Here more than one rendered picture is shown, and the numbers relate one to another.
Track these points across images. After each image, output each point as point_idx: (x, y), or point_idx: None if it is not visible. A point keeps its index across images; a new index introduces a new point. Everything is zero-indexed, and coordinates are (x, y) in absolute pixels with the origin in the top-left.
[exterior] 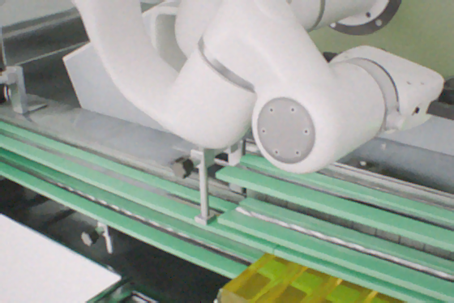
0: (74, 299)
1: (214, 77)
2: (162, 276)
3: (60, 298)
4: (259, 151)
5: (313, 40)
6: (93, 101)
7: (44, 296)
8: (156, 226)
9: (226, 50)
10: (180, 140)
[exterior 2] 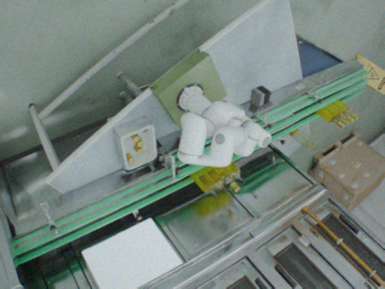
0: (156, 233)
1: (256, 141)
2: (147, 209)
3: (154, 237)
4: (173, 153)
5: (180, 117)
6: (71, 187)
7: (150, 241)
8: (147, 196)
9: (259, 136)
10: (121, 171)
